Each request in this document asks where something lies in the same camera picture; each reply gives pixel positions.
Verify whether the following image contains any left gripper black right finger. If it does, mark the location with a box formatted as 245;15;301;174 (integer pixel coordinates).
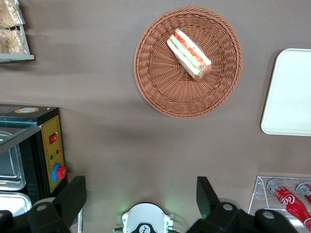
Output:
186;176;299;233

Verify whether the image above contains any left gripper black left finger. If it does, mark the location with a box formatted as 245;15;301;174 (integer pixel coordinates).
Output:
0;176;87;233

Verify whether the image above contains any plastic-wrapped sandwich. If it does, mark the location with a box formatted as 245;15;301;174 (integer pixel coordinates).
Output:
166;28;212;82

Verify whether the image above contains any cream rectangular tray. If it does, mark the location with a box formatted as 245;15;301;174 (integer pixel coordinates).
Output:
260;48;311;136

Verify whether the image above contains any round brown wicker basket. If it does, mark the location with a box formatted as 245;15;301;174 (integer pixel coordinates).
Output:
133;6;243;119

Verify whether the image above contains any red round knob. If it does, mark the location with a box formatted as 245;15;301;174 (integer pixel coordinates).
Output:
51;163;67;182

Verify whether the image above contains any steel food pan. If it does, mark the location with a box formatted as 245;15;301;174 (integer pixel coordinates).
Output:
0;191;33;217
0;131;26;191

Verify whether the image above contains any clear acrylic bottle rack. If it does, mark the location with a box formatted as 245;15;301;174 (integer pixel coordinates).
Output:
248;175;311;229

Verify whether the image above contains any red cola bottle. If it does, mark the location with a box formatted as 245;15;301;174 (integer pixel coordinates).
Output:
295;182;311;205
266;179;311;231

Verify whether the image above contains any black food warmer appliance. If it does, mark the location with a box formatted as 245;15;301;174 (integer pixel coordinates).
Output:
0;103;69;219

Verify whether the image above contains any grey metal snack rack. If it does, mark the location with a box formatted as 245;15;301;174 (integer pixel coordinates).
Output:
0;0;35;63

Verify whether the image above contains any clear bag of snacks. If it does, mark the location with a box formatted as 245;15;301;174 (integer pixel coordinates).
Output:
0;28;28;55
0;0;26;29

